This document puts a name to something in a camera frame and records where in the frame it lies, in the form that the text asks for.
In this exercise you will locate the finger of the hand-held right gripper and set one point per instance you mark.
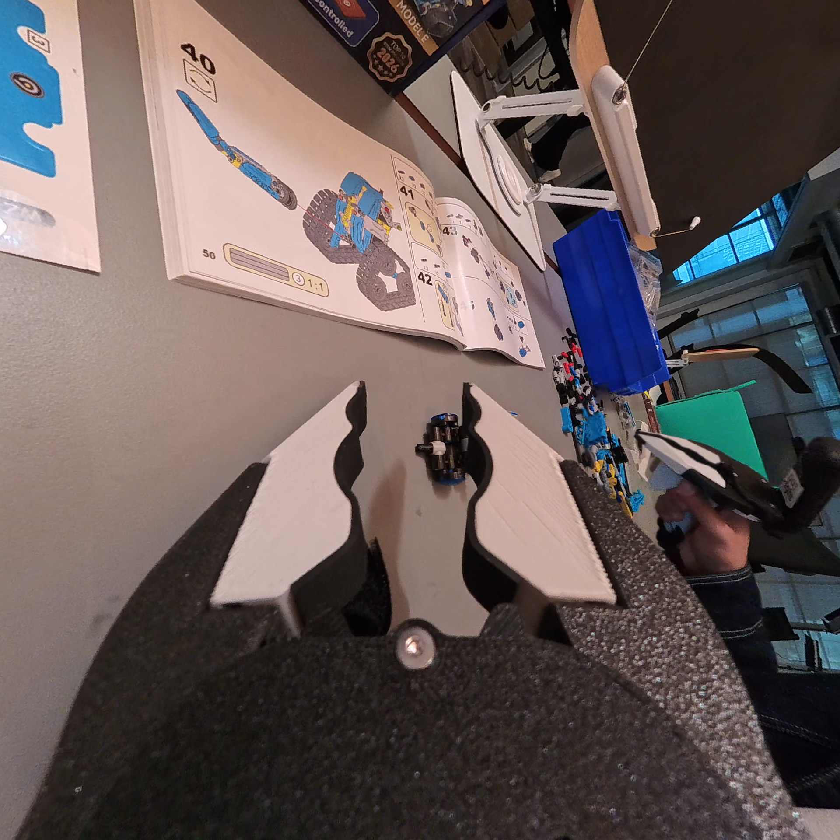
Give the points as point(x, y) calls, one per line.
point(689, 467)
point(663, 439)

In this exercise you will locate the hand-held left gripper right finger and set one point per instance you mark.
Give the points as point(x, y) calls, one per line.
point(544, 525)

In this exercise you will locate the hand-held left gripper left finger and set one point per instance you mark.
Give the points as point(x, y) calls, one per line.
point(295, 518)

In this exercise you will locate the black brick assembly blue wheels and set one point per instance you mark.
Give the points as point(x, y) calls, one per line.
point(446, 449)

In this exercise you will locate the person's right forearm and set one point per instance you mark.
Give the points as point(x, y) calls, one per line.
point(728, 610)

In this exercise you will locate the person's right hand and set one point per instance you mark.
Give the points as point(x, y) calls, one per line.
point(715, 538)

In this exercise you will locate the green plastic box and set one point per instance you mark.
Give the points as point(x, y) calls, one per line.
point(709, 420)

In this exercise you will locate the pile of small brick parts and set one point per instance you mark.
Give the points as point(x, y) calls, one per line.
point(594, 433)

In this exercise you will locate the blue plastic bin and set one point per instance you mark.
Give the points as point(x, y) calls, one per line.
point(610, 308)

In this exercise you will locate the clear bags in bin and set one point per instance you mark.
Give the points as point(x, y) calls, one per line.
point(646, 269)

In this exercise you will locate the paned window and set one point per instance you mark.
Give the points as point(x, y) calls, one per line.
point(754, 243)

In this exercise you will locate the person's denim clothing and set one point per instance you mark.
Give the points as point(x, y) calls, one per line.
point(800, 735)

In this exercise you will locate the white stand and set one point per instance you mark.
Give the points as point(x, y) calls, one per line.
point(499, 177)

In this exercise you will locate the wood-edged dark board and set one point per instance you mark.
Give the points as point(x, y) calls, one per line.
point(722, 98)

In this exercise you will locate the open instruction booklet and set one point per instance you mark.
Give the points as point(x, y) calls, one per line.
point(262, 164)

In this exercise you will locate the blue sticker sheet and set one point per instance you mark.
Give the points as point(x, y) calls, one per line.
point(72, 197)

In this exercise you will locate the dark toy box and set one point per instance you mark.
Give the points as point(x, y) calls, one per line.
point(394, 39)

